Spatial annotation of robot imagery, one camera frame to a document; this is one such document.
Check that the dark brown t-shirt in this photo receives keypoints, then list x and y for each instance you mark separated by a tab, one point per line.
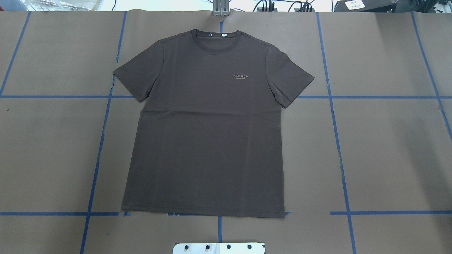
208	138

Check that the grey box with label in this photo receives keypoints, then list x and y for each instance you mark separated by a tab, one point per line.
365	6

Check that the aluminium frame post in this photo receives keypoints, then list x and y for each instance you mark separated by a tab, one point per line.
221	7

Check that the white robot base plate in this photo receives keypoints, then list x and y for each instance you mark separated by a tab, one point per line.
220	248

